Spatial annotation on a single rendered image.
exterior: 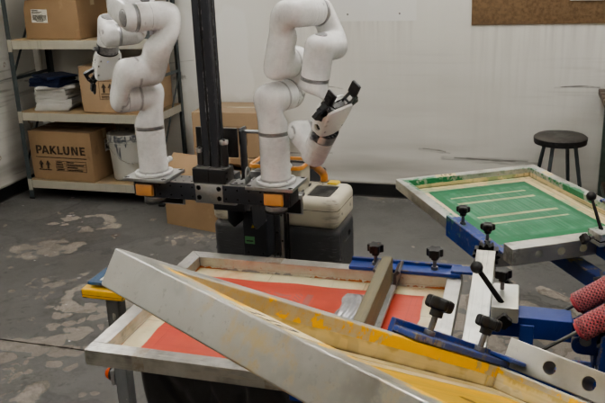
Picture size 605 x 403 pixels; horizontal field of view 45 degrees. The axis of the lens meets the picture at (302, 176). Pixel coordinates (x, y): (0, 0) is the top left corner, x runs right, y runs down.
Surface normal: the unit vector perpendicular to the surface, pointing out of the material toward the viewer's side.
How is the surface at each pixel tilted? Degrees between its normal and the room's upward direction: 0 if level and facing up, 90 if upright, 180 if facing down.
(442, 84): 90
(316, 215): 90
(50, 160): 90
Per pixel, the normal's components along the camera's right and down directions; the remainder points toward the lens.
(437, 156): -0.28, 0.29
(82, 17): 0.93, 0.02
